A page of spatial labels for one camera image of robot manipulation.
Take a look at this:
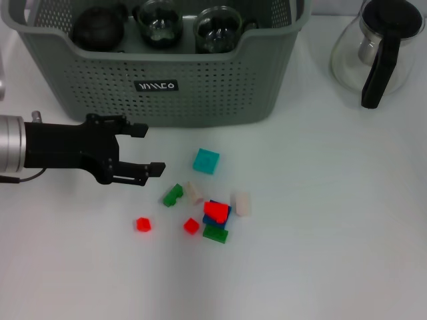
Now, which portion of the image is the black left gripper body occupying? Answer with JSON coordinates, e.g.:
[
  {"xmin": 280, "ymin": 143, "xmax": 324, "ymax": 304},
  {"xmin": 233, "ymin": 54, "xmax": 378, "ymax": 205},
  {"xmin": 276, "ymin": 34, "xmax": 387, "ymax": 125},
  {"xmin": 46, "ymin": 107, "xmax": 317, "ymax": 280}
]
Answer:
[{"xmin": 23, "ymin": 113, "xmax": 121, "ymax": 185}]

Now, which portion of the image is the green notched building brick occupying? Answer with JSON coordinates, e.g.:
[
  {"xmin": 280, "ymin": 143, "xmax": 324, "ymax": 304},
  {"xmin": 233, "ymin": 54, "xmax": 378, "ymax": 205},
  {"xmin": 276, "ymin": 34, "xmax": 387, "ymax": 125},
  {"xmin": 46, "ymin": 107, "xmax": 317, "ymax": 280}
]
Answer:
[{"xmin": 162, "ymin": 183, "xmax": 184, "ymax": 207}]

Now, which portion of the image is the small red building brick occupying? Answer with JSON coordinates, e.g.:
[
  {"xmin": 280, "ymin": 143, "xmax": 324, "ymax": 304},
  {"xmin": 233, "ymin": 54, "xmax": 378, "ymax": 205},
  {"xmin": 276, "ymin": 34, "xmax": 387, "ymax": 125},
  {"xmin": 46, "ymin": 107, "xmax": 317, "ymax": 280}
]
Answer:
[
  {"xmin": 182, "ymin": 217, "xmax": 200, "ymax": 235},
  {"xmin": 135, "ymin": 216, "xmax": 153, "ymax": 232}
]

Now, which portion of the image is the grey-green perforated storage bin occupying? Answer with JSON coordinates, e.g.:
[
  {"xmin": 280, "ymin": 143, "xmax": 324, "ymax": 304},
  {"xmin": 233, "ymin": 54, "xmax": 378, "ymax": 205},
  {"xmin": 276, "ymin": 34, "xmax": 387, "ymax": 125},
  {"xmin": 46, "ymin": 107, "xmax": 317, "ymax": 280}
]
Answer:
[{"xmin": 0, "ymin": 0, "xmax": 313, "ymax": 129}]

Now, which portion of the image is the translucent white building brick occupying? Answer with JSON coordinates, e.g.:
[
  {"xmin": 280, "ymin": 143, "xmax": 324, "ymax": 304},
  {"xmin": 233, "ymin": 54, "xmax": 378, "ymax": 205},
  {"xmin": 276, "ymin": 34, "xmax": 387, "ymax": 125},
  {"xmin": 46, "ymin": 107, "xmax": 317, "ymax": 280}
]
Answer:
[{"xmin": 185, "ymin": 181, "xmax": 204, "ymax": 205}]

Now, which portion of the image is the teal square building brick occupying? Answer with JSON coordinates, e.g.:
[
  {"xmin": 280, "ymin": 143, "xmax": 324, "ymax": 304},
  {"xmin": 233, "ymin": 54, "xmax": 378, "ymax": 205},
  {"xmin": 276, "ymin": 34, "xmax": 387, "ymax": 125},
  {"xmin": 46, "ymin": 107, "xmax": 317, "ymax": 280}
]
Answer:
[{"xmin": 192, "ymin": 148, "xmax": 220, "ymax": 175}]

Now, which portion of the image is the blue building brick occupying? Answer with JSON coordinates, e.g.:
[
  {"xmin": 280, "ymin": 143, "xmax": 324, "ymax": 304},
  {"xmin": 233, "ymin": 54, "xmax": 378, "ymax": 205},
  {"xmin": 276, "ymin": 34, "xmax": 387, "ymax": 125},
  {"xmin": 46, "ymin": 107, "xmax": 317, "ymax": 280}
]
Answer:
[{"xmin": 202, "ymin": 199, "xmax": 232, "ymax": 230}]

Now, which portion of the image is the red sloped building brick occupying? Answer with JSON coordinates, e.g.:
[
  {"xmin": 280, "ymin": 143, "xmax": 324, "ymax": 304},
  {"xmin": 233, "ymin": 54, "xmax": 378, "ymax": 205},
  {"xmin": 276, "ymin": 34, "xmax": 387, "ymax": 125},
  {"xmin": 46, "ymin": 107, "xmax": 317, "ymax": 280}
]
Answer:
[{"xmin": 203, "ymin": 201, "xmax": 230, "ymax": 224}]

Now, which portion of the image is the green flat building brick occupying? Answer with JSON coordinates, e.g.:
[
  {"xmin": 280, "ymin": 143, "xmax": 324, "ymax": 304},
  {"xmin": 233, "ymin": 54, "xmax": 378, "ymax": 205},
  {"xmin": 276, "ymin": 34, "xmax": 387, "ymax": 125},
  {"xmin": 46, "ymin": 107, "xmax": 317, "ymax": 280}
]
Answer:
[{"xmin": 202, "ymin": 223, "xmax": 230, "ymax": 244}]

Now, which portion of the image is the pale pink building brick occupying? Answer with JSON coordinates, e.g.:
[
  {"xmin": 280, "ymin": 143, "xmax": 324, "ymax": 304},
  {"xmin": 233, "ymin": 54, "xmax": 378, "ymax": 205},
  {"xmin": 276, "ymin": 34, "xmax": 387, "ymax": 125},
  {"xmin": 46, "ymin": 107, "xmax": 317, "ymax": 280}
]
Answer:
[{"xmin": 234, "ymin": 191, "xmax": 252, "ymax": 217}]

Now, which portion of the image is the black clay teapot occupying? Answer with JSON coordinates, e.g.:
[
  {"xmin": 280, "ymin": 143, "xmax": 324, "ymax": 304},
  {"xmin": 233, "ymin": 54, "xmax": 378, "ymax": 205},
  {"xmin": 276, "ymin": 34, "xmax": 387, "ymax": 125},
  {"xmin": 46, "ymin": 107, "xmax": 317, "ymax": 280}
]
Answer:
[{"xmin": 71, "ymin": 3, "xmax": 128, "ymax": 53}]

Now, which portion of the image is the left gripper cable with plug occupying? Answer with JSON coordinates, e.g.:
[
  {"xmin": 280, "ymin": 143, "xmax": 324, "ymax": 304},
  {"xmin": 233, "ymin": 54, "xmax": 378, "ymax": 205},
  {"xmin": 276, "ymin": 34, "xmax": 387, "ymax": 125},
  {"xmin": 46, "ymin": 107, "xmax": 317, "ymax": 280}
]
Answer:
[{"xmin": 0, "ymin": 168, "xmax": 47, "ymax": 183}]

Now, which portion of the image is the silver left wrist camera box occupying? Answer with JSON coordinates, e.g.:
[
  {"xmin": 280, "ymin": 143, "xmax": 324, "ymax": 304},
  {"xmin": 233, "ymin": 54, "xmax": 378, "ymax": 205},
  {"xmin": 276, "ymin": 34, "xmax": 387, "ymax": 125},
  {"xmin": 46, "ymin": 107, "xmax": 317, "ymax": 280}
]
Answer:
[{"xmin": 0, "ymin": 46, "xmax": 7, "ymax": 101}]

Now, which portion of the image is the glass carafe with black handle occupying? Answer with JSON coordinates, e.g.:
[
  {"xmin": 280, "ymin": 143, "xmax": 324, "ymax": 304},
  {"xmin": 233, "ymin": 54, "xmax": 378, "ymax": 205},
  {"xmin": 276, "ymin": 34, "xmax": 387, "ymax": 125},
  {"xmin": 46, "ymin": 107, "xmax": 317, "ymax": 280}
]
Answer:
[{"xmin": 330, "ymin": 0, "xmax": 423, "ymax": 109}]

